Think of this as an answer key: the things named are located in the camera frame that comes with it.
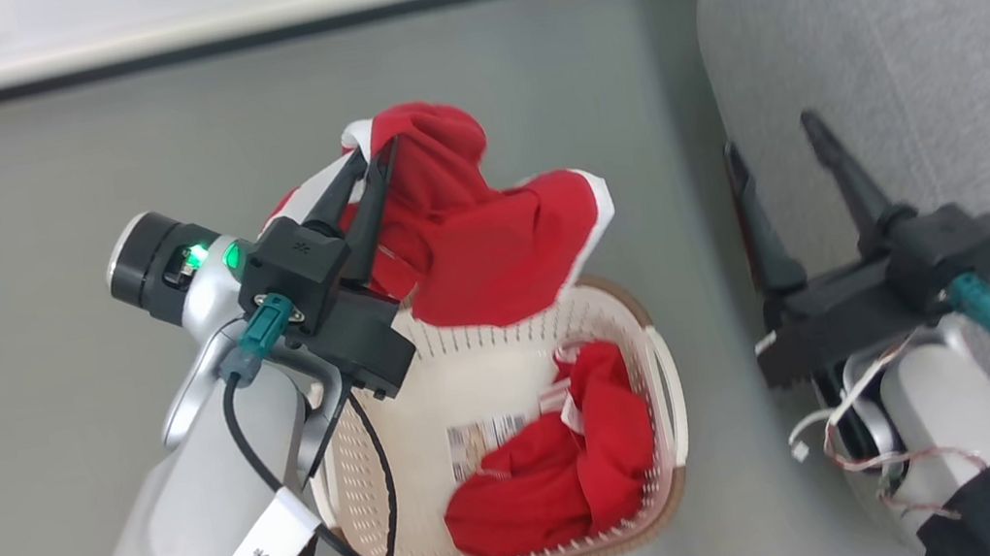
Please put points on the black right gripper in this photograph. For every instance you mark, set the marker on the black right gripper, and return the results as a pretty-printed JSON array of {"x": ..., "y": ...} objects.
[{"x": 834, "y": 316}]

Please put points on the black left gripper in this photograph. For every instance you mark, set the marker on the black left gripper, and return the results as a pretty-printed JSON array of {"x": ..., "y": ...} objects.
[{"x": 368, "y": 346}]

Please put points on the red garment with white trim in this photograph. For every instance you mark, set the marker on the red garment with white trim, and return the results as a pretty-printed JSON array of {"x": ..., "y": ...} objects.
[{"x": 481, "y": 251}]

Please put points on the red garment with white labels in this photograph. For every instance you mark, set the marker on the red garment with white labels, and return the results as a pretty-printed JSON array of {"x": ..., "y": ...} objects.
[{"x": 547, "y": 496}]

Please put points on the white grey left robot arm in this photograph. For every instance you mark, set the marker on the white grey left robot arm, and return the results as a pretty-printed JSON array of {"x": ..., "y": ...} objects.
[{"x": 188, "y": 520}]

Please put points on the cream perforated plastic laundry basket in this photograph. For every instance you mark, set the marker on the cream perforated plastic laundry basket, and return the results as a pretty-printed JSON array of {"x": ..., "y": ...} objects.
[{"x": 492, "y": 386}]

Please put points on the printed sticker inside basket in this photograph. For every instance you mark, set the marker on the printed sticker inside basket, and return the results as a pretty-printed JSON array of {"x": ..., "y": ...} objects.
[{"x": 486, "y": 444}]

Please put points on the grey fabric sofa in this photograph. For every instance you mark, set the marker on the grey fabric sofa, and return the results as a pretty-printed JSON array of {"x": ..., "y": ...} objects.
[{"x": 906, "y": 10}]

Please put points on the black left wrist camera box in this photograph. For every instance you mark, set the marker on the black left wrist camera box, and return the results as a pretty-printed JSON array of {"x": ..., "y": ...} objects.
[{"x": 296, "y": 259}]

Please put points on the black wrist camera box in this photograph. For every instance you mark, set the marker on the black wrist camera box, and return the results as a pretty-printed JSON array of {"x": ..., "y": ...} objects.
[
  {"x": 296, "y": 259},
  {"x": 938, "y": 251}
]

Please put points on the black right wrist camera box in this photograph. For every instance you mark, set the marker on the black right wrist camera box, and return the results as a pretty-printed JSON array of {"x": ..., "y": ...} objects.
[{"x": 938, "y": 251}]

